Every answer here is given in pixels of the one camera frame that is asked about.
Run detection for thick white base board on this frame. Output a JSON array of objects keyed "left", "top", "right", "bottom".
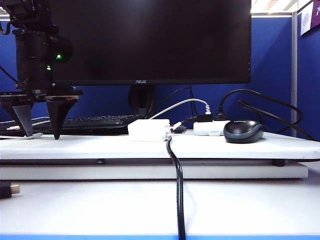
[{"left": 0, "top": 161, "right": 310, "bottom": 181}]

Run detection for black keyboard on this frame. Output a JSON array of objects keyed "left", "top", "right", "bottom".
[{"left": 0, "top": 114, "right": 141, "bottom": 136}]

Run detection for white charging base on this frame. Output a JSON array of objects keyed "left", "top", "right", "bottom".
[{"left": 127, "top": 119, "right": 174, "bottom": 142}]

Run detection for silver partition post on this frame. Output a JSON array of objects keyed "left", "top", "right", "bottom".
[{"left": 291, "top": 11, "right": 299, "bottom": 138}]

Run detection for looped black power cable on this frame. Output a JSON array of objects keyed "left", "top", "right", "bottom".
[{"left": 216, "top": 89, "right": 317, "bottom": 142}]

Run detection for thin black cable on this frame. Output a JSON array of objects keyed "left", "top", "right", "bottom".
[
  {"left": 157, "top": 86, "right": 192, "bottom": 107},
  {"left": 189, "top": 84, "right": 199, "bottom": 118}
]

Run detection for black ASUS monitor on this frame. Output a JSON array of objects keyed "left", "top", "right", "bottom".
[{"left": 48, "top": 0, "right": 252, "bottom": 87}]

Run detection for blue partition panel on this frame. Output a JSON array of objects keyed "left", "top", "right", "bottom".
[
  {"left": 296, "top": 0, "right": 320, "bottom": 142},
  {"left": 0, "top": 16, "right": 293, "bottom": 137}
]

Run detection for white riser board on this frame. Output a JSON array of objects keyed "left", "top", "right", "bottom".
[{"left": 0, "top": 131, "right": 320, "bottom": 161}]

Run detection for white Type-C charging cable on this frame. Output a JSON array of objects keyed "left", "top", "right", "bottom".
[{"left": 0, "top": 116, "right": 52, "bottom": 140}]

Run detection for white purple poster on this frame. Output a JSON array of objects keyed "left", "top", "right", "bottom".
[{"left": 299, "top": 0, "right": 320, "bottom": 37}]

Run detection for white cable with white plug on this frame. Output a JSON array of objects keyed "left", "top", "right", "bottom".
[{"left": 143, "top": 98, "right": 212, "bottom": 123}]

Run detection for thick black cable with plug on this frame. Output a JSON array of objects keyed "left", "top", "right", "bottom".
[{"left": 164, "top": 113, "right": 213, "bottom": 240}]

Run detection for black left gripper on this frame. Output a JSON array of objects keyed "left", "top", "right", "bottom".
[{"left": 0, "top": 81, "right": 84, "bottom": 140}]

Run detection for white power strip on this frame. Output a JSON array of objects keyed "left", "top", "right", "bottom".
[{"left": 192, "top": 120, "right": 232, "bottom": 137}]

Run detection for black grey computer mouse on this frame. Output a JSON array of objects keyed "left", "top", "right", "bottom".
[{"left": 222, "top": 119, "right": 265, "bottom": 145}]

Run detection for black monitor stand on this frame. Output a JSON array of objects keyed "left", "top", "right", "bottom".
[{"left": 127, "top": 84, "right": 188, "bottom": 134}]

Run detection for black HDMI connector gold tip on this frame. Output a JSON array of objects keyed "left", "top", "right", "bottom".
[{"left": 0, "top": 181, "right": 21, "bottom": 200}]

